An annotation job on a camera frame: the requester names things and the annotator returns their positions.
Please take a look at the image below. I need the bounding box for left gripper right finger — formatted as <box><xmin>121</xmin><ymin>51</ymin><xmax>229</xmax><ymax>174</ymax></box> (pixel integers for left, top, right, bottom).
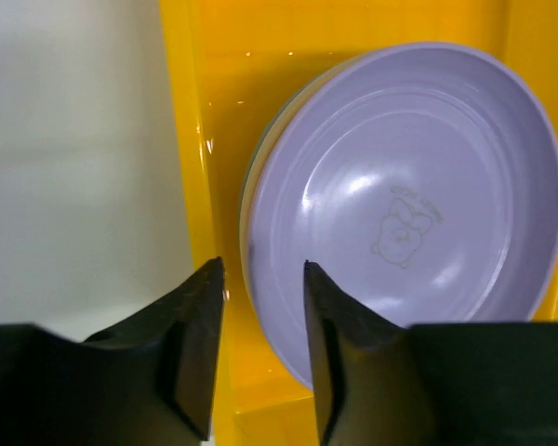
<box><xmin>303</xmin><ymin>262</ymin><xmax>558</xmax><ymax>445</ymax></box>

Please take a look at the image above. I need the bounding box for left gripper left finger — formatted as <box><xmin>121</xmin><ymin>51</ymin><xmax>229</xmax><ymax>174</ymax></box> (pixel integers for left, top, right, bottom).
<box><xmin>0</xmin><ymin>258</ymin><xmax>224</xmax><ymax>445</ymax></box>

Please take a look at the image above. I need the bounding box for pink plate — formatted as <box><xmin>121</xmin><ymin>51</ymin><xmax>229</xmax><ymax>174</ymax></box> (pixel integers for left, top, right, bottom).
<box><xmin>239</xmin><ymin>55</ymin><xmax>361</xmax><ymax>299</ymax></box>

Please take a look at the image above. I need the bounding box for lavender plate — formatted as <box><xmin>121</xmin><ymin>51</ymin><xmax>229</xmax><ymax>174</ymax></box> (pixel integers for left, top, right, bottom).
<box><xmin>247</xmin><ymin>42</ymin><xmax>558</xmax><ymax>387</ymax></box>

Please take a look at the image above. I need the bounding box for yellow plastic bin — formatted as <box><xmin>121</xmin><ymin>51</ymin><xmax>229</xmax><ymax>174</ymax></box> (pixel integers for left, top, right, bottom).
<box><xmin>161</xmin><ymin>1</ymin><xmax>558</xmax><ymax>445</ymax></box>

